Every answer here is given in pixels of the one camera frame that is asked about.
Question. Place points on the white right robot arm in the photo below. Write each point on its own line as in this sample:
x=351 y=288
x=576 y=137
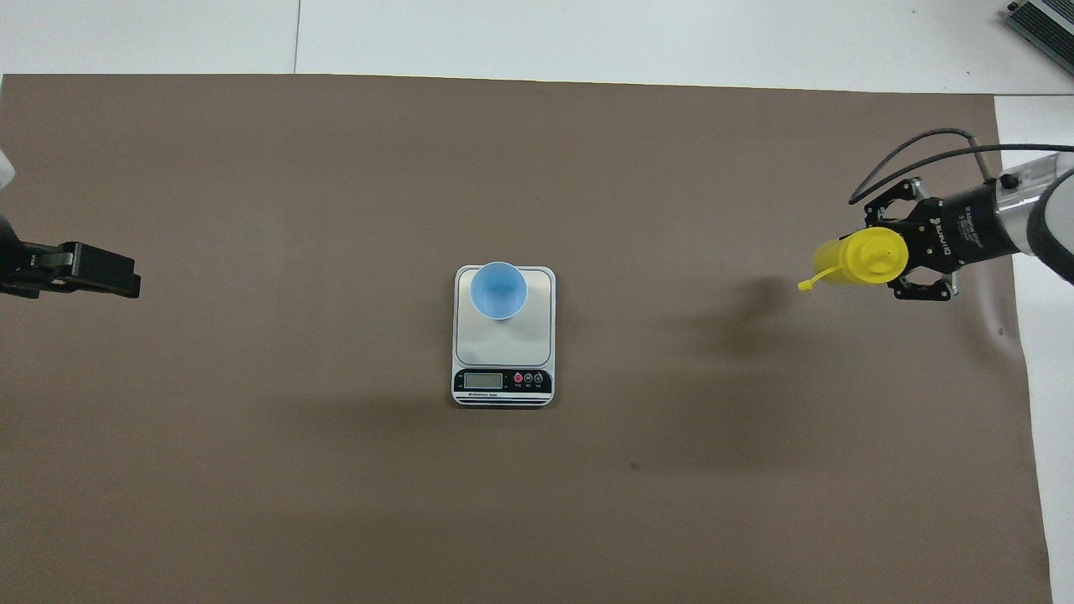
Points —
x=1019 y=197

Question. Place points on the grey ribbed metal device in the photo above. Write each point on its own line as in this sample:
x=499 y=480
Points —
x=1045 y=25

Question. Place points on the light blue plastic cup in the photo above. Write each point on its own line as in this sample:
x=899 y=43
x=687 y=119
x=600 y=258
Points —
x=498 y=289

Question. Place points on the silver digital kitchen scale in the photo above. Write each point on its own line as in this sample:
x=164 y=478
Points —
x=503 y=352

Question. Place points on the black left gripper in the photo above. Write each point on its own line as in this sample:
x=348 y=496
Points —
x=10 y=264

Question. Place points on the yellow squeeze bottle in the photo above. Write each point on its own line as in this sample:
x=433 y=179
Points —
x=873 y=256

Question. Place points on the brown table mat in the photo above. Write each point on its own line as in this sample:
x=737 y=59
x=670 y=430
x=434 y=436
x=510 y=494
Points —
x=537 y=503

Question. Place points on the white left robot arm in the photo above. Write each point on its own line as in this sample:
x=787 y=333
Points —
x=4 y=172

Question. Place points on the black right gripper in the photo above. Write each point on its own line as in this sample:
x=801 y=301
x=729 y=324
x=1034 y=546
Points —
x=965 y=231

